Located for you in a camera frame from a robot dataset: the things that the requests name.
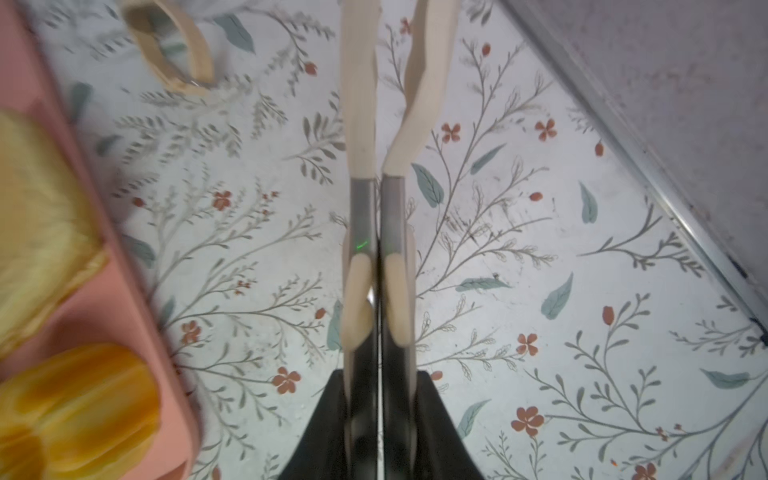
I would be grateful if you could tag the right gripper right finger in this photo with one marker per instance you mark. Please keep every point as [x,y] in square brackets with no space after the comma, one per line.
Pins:
[441,454]

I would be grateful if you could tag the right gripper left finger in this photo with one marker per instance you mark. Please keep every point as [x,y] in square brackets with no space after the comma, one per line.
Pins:
[320,452]

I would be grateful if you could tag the golden bundt bread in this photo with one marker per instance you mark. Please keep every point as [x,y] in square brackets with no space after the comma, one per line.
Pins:
[91,412]

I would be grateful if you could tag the triangular toast bread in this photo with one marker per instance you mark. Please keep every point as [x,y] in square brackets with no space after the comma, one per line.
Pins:
[51,243]

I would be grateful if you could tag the pink plastic tray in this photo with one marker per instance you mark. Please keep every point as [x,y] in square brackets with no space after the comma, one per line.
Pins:
[108,308]

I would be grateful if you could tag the tape roll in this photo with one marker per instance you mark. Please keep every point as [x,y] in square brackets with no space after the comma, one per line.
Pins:
[171,44]

